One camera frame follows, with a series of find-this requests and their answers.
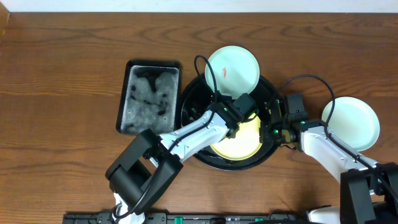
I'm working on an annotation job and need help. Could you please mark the mint green plate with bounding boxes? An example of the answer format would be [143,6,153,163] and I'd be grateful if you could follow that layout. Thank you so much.
[322,96,380,152]
[208,45,260,100]

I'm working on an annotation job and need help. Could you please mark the black rectangular soapy water tray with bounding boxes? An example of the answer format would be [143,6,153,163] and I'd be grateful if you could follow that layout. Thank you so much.
[116,59,182,135]

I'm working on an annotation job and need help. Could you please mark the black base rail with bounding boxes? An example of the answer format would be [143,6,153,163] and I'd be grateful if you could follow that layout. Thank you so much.
[62,208,343,224]

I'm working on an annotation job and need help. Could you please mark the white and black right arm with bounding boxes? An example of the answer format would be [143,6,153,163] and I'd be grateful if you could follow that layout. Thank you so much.
[266,95,397,223]

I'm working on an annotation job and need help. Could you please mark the round black tray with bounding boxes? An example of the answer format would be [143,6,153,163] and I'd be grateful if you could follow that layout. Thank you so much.
[175,76,278,170]

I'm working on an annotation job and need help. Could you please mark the yellow plate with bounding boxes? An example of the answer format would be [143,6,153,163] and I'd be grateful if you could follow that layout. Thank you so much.
[210,114,262,161]

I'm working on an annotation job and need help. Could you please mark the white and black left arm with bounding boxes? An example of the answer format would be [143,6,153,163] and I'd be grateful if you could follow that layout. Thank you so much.
[105,93,257,222]

